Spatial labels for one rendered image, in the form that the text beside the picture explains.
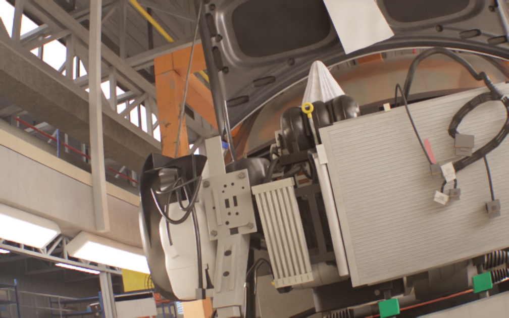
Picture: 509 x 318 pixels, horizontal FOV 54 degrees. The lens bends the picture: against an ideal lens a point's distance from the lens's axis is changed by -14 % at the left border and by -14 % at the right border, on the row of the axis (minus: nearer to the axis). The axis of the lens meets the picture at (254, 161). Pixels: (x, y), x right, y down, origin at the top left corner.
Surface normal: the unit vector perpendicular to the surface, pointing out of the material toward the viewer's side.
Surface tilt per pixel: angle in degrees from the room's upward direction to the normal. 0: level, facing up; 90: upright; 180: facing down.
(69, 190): 90
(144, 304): 90
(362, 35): 104
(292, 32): 115
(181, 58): 90
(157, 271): 90
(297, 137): 123
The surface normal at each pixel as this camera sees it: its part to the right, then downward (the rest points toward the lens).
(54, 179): 0.94, -0.23
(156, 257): -0.26, -0.25
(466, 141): -0.24, 0.01
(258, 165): 0.37, -0.42
